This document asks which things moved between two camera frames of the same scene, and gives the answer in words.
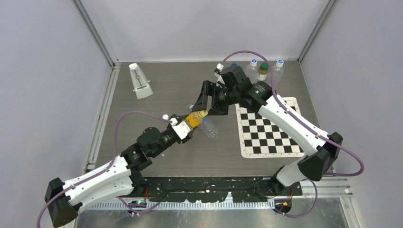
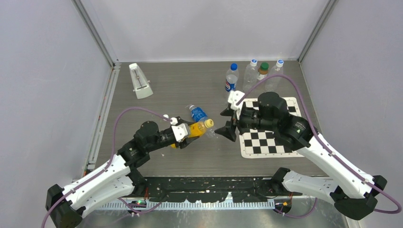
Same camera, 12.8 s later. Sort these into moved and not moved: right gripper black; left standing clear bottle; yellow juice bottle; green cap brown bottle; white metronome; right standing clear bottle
Moved: yellow juice bottle; right gripper black
Not moved: right standing clear bottle; green cap brown bottle; left standing clear bottle; white metronome
